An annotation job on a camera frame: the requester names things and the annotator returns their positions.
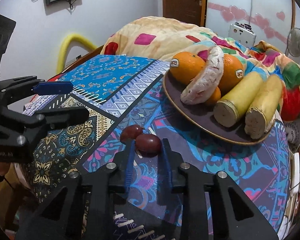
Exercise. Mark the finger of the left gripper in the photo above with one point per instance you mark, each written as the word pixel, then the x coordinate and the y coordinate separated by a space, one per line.
pixel 53 88
pixel 63 117

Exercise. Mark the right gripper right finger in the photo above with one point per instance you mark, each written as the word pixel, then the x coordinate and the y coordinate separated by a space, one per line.
pixel 234 215

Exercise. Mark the sliding wardrobe with hearts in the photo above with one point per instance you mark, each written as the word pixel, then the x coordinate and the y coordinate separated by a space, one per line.
pixel 271 20

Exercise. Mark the white case with bottles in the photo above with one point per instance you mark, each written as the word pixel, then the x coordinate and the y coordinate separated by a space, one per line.
pixel 242 33

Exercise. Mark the patterned blue tablecloth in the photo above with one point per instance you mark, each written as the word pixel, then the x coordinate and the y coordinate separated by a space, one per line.
pixel 120 91

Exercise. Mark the dark purple plate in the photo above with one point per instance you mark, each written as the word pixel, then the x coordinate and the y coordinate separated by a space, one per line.
pixel 201 115

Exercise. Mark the dark red grape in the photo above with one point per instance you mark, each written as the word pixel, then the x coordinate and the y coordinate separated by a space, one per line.
pixel 130 132
pixel 148 144

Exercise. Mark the yellow foam tube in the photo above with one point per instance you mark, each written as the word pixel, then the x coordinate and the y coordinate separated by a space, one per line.
pixel 65 48

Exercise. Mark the brown wooden door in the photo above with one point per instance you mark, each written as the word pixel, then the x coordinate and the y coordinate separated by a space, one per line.
pixel 188 11

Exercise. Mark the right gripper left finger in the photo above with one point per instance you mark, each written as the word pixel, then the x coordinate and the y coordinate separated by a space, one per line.
pixel 83 208

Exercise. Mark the large orange with sticker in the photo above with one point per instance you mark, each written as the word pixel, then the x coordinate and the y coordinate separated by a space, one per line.
pixel 185 66

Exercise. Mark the white power strip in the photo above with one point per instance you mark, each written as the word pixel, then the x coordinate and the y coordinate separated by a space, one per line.
pixel 295 176

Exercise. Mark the standing electric fan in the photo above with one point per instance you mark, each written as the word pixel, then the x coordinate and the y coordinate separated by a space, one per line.
pixel 293 43

